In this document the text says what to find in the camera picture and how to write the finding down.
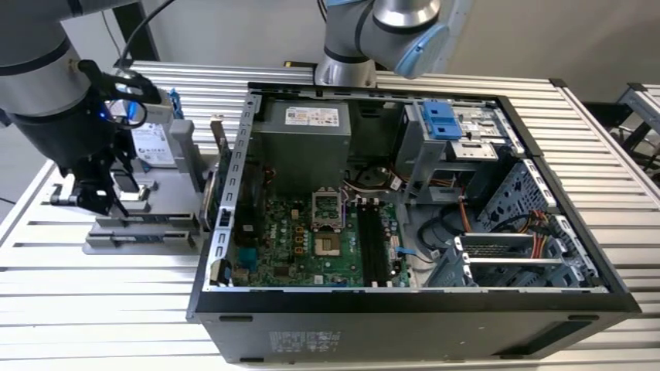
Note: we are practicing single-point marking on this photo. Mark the black upright post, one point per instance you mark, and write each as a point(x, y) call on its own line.
point(147, 46)

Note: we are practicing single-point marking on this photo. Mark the CPU socket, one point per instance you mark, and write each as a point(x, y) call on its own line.
point(327, 247)

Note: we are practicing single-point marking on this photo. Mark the metal slat side table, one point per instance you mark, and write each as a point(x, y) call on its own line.
point(642, 100)

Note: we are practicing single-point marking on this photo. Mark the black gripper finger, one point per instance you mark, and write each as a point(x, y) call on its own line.
point(95, 197)
point(124, 174)

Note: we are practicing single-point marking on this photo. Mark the grey metal disk bay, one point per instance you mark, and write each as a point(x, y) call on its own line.
point(515, 262)

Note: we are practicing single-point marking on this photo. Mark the grey parts rack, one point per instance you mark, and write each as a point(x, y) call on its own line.
point(170, 193)

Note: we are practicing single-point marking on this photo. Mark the green graphics card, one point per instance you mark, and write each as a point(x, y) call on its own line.
point(223, 154)

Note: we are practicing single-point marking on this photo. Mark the green motherboard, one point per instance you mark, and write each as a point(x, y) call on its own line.
point(288, 266)

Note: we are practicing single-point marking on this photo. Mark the black yellow connector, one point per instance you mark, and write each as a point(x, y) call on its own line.
point(296, 64)

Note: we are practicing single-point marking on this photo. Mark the hard disk in blue carrier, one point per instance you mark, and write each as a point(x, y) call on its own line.
point(155, 147)

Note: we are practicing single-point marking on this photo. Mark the grey metal drive cage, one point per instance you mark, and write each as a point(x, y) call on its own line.
point(475, 150)

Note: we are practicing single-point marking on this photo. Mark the blue plastic drive latch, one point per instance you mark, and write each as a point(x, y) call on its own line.
point(438, 121)

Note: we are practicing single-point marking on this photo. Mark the round CPU cooler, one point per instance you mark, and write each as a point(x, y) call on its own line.
point(374, 178)

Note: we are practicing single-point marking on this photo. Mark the black open PC case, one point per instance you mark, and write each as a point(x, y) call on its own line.
point(360, 336)

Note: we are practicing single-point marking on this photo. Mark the thin metal locking lever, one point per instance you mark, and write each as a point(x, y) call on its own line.
point(343, 212)

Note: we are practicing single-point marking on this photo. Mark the grey power supply unit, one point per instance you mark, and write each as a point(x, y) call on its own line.
point(304, 154)

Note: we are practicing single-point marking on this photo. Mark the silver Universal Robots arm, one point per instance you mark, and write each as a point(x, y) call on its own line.
point(31, 77)

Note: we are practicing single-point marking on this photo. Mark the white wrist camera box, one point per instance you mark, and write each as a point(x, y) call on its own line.
point(158, 114)

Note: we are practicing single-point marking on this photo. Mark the black RAM slot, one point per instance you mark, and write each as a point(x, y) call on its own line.
point(380, 243)
point(366, 243)

